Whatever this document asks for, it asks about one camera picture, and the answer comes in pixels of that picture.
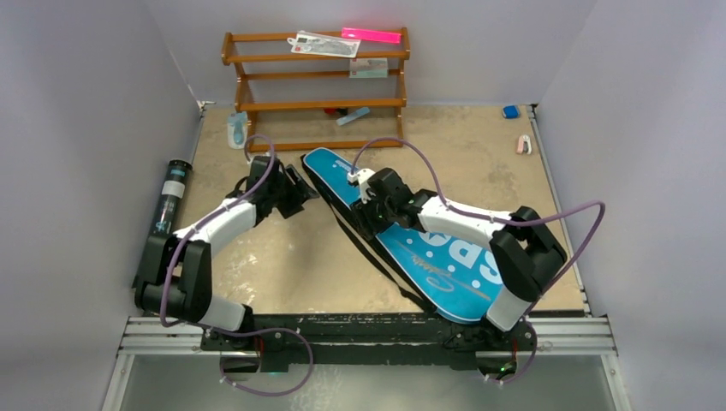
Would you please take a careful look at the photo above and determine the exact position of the black shuttlecock tube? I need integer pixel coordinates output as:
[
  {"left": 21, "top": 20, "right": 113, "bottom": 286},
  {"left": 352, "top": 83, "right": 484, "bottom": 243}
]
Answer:
[{"left": 147, "top": 159, "right": 193, "bottom": 253}]

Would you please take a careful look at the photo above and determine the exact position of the blue racket bag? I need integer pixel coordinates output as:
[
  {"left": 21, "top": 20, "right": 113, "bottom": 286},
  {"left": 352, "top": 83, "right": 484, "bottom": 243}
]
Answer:
[{"left": 301, "top": 148, "right": 503, "bottom": 324}]

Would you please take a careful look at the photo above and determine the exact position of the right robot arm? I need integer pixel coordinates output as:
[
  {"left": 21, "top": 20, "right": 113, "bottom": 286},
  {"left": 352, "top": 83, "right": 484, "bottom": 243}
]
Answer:
[{"left": 347, "top": 168, "right": 567, "bottom": 348}]

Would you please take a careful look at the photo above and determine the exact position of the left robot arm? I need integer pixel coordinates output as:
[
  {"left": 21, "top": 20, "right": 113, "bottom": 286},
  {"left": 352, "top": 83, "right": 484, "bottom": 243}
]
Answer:
[{"left": 134, "top": 155, "right": 318, "bottom": 350}]

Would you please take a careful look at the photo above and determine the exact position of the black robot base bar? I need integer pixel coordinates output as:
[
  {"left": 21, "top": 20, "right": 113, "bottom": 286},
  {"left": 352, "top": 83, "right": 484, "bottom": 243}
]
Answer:
[{"left": 200, "top": 313, "right": 537, "bottom": 376}]

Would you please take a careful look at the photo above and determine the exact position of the light blue packaged tool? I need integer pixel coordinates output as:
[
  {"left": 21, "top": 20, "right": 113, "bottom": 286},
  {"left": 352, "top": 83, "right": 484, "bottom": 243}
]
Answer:
[{"left": 227, "top": 111, "right": 248, "bottom": 150}]

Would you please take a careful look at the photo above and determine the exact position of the red and black small object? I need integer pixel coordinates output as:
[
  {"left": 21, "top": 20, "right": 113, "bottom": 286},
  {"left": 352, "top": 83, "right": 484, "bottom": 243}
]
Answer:
[{"left": 323, "top": 108, "right": 348, "bottom": 116}]

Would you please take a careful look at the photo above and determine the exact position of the small white box on shelf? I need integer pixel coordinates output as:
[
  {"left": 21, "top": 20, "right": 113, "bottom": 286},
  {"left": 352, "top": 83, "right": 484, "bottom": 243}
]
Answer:
[{"left": 348, "top": 57, "right": 389, "bottom": 79}]

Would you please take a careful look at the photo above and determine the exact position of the pink and white clip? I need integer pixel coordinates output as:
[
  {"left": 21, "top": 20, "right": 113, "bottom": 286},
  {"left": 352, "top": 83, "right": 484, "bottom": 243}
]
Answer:
[{"left": 515, "top": 134, "right": 533, "bottom": 155}]

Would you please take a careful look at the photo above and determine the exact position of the clear packaged item on shelf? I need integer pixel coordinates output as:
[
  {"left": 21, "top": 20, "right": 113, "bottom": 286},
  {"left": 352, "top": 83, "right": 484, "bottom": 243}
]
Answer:
[{"left": 287, "top": 31, "right": 361, "bottom": 58}]

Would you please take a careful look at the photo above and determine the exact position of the blue and grey eraser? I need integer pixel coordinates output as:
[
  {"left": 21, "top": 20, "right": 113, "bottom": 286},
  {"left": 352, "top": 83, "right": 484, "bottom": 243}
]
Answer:
[{"left": 502, "top": 105, "right": 521, "bottom": 119}]

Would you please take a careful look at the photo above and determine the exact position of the pink fluorescent ruler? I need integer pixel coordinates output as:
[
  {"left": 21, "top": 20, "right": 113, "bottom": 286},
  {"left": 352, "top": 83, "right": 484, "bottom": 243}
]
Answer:
[{"left": 341, "top": 27, "right": 402, "bottom": 45}]

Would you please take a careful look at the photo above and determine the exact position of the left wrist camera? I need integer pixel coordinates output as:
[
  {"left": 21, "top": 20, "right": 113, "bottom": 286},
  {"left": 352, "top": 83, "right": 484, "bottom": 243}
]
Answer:
[{"left": 347, "top": 168, "right": 375, "bottom": 186}]

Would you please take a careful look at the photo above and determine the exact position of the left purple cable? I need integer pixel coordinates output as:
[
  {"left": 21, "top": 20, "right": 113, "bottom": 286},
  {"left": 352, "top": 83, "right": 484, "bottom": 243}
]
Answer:
[{"left": 159, "top": 134, "right": 314, "bottom": 398}]

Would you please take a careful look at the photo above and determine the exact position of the purple cable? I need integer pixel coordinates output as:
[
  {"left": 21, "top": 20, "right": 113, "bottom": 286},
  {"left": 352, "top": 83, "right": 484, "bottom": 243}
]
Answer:
[
  {"left": 159, "top": 134, "right": 314, "bottom": 398},
  {"left": 348, "top": 137, "right": 607, "bottom": 387}
]

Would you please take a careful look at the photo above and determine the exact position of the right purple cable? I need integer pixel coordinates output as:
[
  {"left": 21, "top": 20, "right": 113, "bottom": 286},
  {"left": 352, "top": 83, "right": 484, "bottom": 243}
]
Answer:
[{"left": 348, "top": 137, "right": 607, "bottom": 387}]

